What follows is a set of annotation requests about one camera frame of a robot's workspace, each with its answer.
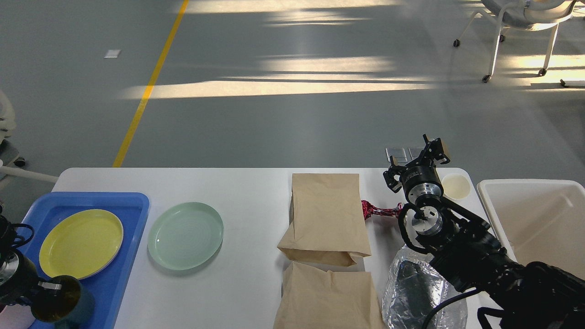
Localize upper brown paper bag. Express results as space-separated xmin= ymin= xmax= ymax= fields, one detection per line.
xmin=277 ymin=173 xmax=372 ymax=267

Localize metal floor socket plates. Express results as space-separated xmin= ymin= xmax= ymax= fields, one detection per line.
xmin=386 ymin=147 xmax=424 ymax=163

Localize lower brown paper bag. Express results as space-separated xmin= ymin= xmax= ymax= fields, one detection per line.
xmin=273 ymin=262 xmax=387 ymax=329

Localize pink mug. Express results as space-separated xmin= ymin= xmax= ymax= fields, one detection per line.
xmin=0 ymin=304 xmax=36 ymax=329

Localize blue plastic tray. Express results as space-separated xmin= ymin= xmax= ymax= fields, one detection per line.
xmin=18 ymin=192 xmax=150 ymax=329

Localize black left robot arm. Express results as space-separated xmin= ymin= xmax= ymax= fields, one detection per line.
xmin=0 ymin=215 xmax=63 ymax=306

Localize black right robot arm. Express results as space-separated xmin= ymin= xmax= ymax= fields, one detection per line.
xmin=383 ymin=135 xmax=585 ymax=329

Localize white plastic bin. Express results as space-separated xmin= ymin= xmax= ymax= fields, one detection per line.
xmin=477 ymin=179 xmax=585 ymax=278

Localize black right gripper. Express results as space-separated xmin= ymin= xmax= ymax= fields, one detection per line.
xmin=383 ymin=134 xmax=451 ymax=205

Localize pale green plate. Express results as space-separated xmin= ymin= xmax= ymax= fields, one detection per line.
xmin=148 ymin=202 xmax=224 ymax=271

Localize red candy wrapper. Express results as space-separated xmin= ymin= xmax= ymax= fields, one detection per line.
xmin=361 ymin=200 xmax=404 ymax=220

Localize dark green mug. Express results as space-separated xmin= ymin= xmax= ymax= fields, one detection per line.
xmin=31 ymin=275 xmax=96 ymax=329

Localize white chair on casters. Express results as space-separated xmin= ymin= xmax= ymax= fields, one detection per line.
xmin=452 ymin=0 xmax=577 ymax=83

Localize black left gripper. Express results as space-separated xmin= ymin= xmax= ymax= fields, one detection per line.
xmin=0 ymin=250 xmax=63 ymax=306

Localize yellow plate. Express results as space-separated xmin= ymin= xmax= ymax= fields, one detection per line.
xmin=38 ymin=209 xmax=125 ymax=280

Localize brown paper bag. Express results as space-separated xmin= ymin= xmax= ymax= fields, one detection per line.
xmin=277 ymin=173 xmax=372 ymax=267
xmin=273 ymin=262 xmax=387 ymax=329

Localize white chair at left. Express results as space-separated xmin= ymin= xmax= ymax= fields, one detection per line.
xmin=0 ymin=91 xmax=59 ymax=190

